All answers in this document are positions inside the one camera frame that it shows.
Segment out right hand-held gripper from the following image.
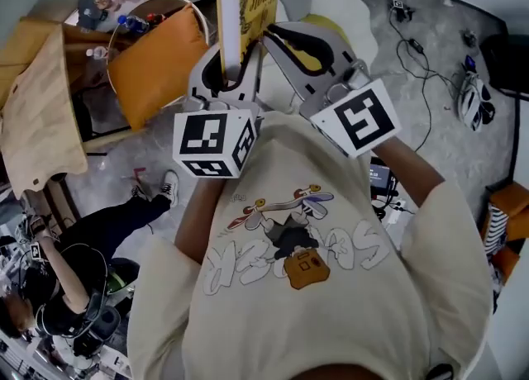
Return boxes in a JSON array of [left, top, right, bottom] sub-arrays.
[[263, 21, 403, 159]]

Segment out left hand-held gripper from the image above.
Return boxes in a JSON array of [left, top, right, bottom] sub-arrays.
[[172, 37, 265, 180]]

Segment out person's left forearm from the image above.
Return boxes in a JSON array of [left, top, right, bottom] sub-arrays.
[[174, 175, 226, 264]]

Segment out person's right forearm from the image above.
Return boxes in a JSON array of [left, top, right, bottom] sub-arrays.
[[369, 136, 446, 210]]

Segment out orange cushion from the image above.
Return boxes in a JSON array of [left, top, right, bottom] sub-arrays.
[[107, 2, 211, 131]]

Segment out blue cap water bottle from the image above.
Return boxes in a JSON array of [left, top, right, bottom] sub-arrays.
[[117, 14, 150, 35]]

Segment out black screen device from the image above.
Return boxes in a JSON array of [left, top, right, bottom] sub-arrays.
[[369, 157, 394, 198]]

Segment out round white chair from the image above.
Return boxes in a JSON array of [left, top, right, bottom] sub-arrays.
[[106, 0, 211, 134]]

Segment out grey cap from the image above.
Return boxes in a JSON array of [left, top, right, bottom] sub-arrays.
[[76, 0, 111, 25]]

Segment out white and black helmet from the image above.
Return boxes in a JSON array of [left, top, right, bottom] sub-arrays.
[[456, 70, 496, 131]]

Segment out white power strip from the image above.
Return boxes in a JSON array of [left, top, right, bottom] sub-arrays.
[[386, 198, 415, 227]]

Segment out beige canvas cloth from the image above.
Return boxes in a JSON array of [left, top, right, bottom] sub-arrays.
[[0, 25, 90, 198]]

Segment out black and green seat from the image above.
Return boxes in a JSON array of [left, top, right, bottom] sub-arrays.
[[106, 257, 140, 294]]

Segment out striped cloth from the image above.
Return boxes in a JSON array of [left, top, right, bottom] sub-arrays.
[[483, 202, 509, 264]]

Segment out orange storage box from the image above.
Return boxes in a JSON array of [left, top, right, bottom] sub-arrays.
[[479, 182, 529, 287]]

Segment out person's cream printed T-shirt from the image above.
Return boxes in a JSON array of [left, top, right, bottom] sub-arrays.
[[126, 112, 495, 380]]

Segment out black adapter cable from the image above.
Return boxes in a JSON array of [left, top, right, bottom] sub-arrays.
[[390, 18, 469, 153]]

